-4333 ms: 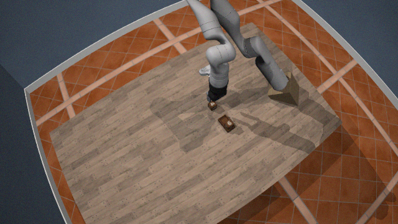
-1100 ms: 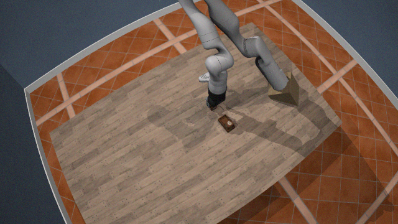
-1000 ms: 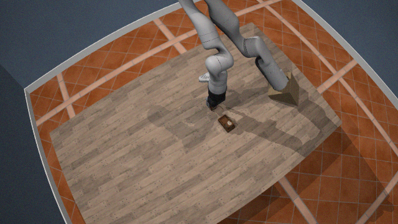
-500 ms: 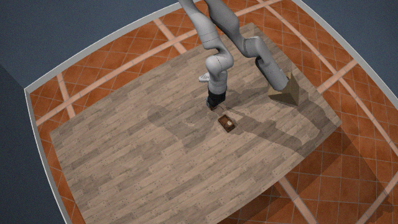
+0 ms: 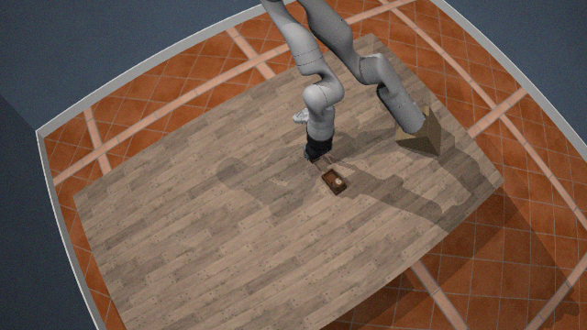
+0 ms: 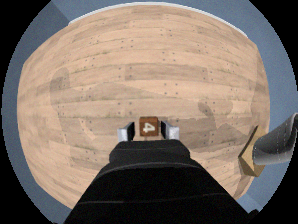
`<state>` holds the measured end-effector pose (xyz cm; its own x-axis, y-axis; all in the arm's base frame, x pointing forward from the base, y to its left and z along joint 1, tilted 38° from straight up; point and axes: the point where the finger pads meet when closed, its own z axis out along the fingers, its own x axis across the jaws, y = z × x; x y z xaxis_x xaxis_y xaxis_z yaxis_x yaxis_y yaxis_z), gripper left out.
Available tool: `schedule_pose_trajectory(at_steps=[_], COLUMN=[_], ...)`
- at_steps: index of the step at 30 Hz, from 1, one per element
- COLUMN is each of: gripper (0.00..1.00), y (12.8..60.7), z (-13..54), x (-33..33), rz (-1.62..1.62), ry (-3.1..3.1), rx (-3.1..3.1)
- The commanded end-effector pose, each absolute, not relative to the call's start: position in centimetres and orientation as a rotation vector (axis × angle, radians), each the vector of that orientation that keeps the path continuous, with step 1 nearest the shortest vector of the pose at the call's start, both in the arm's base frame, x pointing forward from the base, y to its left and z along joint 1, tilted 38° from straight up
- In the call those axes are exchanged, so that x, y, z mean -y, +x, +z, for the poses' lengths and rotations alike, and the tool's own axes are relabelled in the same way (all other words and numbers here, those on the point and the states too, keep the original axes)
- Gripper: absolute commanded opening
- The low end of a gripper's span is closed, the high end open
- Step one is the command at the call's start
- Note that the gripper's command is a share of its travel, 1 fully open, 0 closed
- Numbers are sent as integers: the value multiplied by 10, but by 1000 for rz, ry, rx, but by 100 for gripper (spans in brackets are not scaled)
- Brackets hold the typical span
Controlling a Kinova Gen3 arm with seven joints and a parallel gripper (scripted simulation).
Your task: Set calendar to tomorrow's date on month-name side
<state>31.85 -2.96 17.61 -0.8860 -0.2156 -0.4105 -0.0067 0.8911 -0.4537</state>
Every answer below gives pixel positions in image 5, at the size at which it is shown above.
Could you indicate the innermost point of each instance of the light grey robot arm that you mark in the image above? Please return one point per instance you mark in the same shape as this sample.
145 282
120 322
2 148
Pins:
334 32

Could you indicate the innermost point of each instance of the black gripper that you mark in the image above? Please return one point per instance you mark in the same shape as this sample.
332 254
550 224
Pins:
318 142

